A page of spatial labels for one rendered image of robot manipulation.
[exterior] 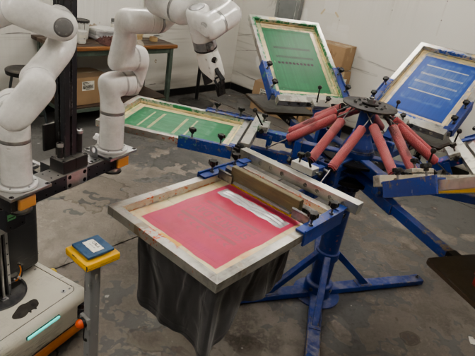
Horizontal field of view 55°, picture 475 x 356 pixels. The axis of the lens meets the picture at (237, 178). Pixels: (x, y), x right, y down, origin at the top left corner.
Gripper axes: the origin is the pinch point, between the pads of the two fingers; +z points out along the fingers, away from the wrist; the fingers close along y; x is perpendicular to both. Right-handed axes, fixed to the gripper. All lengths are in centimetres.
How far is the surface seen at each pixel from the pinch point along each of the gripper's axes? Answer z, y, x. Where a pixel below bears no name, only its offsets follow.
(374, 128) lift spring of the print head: 69, 7, -84
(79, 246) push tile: 28, -10, 64
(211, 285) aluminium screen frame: 36, -44, 34
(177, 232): 44, -11, 32
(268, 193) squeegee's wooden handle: 58, -5, -12
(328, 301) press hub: 186, -3, -44
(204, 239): 46, -19, 25
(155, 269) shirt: 60, -9, 45
